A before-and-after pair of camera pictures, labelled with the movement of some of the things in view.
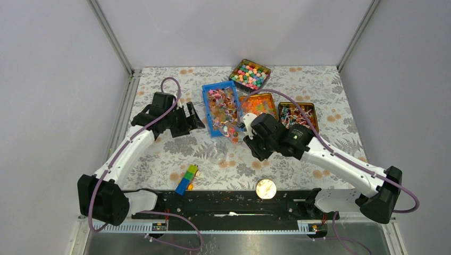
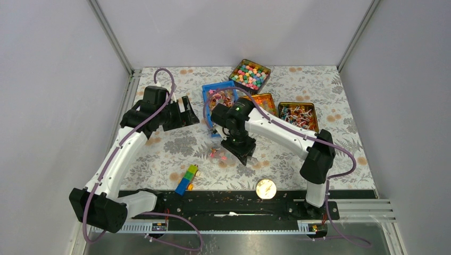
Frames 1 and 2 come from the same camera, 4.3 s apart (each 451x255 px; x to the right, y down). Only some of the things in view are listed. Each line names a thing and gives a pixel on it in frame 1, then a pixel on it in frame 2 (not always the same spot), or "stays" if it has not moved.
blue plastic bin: x=222 y=105 stays
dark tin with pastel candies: x=249 y=77 stays
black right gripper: x=251 y=142 -> x=242 y=153
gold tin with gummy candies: x=259 y=104 stays
